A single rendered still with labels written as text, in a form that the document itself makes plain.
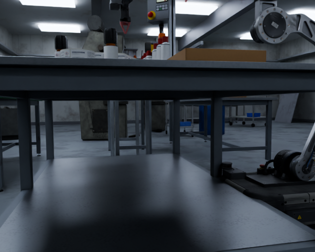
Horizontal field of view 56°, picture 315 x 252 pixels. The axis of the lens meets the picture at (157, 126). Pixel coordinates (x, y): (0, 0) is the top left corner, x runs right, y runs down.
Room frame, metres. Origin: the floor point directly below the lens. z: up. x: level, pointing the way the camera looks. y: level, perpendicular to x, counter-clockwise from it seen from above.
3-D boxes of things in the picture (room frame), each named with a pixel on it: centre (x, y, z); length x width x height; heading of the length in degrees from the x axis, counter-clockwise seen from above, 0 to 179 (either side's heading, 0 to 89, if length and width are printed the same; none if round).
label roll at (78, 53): (1.81, 0.47, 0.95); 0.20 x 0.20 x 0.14
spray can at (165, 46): (1.70, -0.05, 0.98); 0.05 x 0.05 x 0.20
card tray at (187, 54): (1.06, -0.18, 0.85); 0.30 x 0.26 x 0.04; 12
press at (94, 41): (6.24, 1.00, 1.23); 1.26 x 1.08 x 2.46; 100
